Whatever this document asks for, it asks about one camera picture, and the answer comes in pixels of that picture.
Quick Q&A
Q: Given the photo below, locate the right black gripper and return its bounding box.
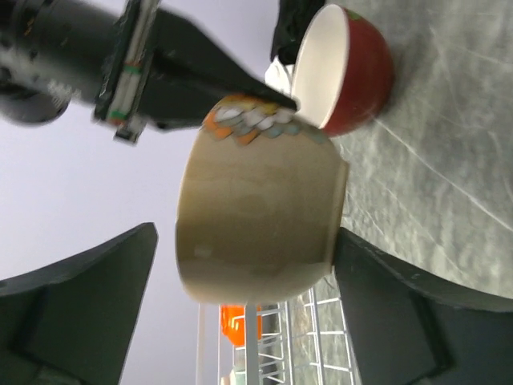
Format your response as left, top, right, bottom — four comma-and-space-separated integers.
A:
94, 0, 297, 144

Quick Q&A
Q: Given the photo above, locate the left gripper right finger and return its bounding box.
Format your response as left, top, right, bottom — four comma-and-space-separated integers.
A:
334, 229, 512, 385

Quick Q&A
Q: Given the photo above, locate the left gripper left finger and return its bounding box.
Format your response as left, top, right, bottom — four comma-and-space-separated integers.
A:
1, 223, 158, 384

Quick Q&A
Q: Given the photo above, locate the tan floral bowl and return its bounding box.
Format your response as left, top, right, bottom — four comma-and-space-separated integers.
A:
176, 95, 349, 305

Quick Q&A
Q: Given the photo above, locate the red ceramic bowl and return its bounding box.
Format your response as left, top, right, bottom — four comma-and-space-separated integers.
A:
291, 4, 394, 136

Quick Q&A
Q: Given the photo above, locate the orange ceramic bowl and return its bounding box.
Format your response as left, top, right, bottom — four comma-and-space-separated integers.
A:
220, 305, 245, 347

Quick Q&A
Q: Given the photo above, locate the white folded cloth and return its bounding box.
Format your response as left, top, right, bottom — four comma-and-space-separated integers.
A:
265, 56, 294, 96

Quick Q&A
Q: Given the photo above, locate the black folded cloth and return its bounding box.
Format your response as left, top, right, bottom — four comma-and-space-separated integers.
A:
269, 0, 327, 65

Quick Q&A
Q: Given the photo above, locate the white wire dish rack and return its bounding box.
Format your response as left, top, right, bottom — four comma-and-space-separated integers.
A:
195, 275, 362, 384

